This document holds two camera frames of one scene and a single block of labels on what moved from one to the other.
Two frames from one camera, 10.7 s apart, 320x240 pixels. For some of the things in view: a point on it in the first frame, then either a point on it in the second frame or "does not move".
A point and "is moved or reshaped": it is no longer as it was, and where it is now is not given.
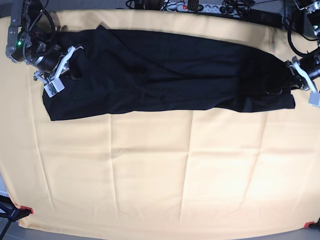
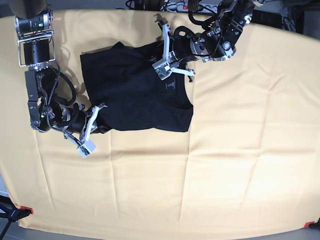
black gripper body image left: [54, 63] to [78, 126]
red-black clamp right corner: [312, 225] does not move
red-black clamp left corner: [13, 214] does not move
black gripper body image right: [304, 73] to [179, 47]
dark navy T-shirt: [119, 71] is moved or reshaped
